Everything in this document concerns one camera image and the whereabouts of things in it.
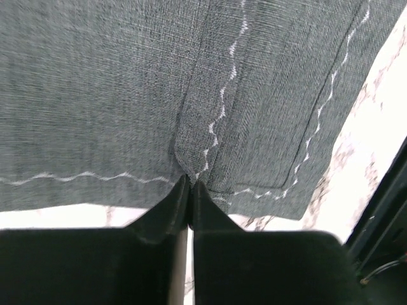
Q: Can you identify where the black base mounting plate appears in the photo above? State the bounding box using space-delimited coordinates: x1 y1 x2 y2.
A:
345 141 406 287

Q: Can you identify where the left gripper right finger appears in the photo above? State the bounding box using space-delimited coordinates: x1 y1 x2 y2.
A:
190 182 362 305

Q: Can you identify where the grey cloth napkin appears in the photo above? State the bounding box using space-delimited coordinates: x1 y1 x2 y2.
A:
1 1 406 219

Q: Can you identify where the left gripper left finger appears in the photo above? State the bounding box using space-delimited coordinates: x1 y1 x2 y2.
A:
1 176 190 304

